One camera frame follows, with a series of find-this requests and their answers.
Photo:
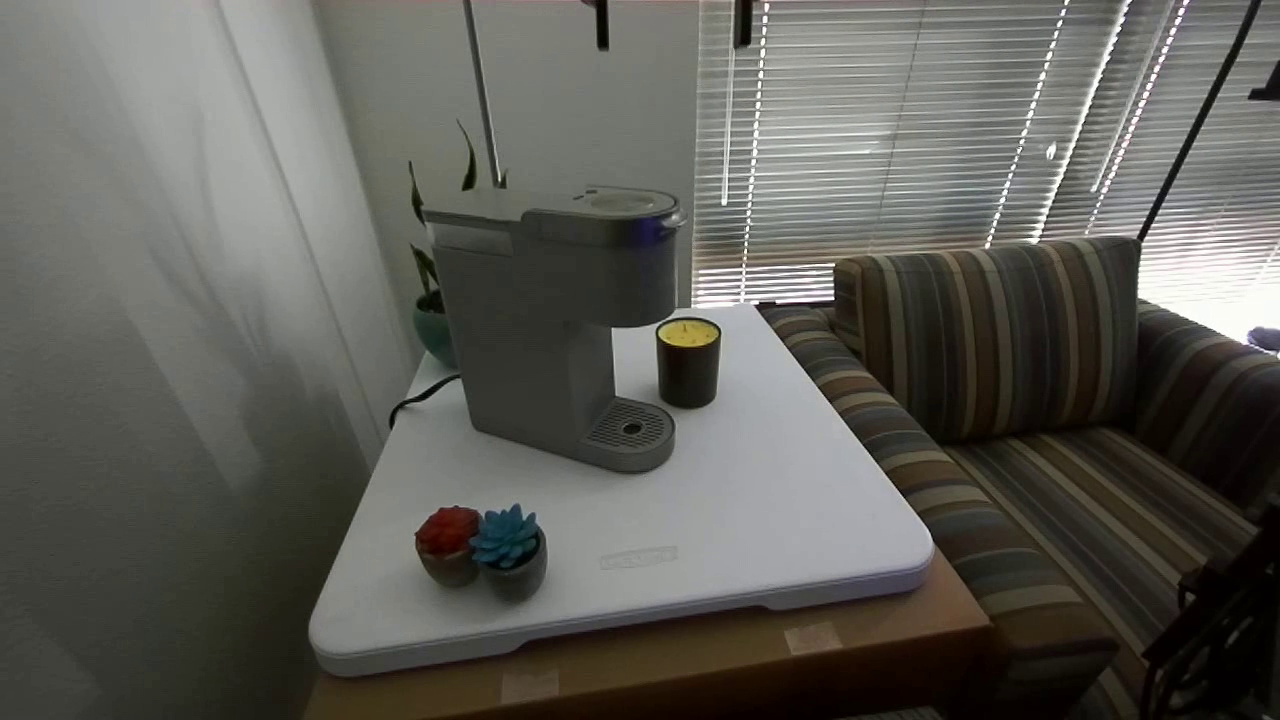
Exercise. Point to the yellow candle in dark jar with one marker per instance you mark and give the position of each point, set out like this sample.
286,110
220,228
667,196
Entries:
689,360

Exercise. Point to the grey coffee maker lid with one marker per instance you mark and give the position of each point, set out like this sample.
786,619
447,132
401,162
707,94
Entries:
620,221

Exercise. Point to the striped sofa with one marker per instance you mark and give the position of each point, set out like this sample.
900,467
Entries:
1104,507

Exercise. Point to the small black mounted device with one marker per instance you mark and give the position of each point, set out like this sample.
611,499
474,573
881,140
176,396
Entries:
1264,82

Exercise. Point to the white table board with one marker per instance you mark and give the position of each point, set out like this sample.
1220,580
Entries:
747,507

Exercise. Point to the grey coffee maker body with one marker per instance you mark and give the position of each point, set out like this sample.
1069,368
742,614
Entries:
535,333

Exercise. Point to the striped sofa back cushion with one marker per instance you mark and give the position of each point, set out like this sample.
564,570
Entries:
1000,333

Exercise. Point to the white window blinds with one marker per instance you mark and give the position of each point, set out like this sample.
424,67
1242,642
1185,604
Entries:
904,122

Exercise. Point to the snake plant in teal pot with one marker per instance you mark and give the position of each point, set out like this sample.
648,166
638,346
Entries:
429,321

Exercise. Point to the black tripod stand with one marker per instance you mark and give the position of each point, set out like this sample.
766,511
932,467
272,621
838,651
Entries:
1220,624

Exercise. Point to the thin black slanted pole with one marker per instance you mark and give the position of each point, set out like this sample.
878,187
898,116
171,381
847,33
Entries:
1195,124

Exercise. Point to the brown wooden table base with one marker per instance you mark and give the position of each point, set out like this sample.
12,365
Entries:
747,661

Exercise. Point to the thin grey lamp pole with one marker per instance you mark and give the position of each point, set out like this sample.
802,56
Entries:
480,94

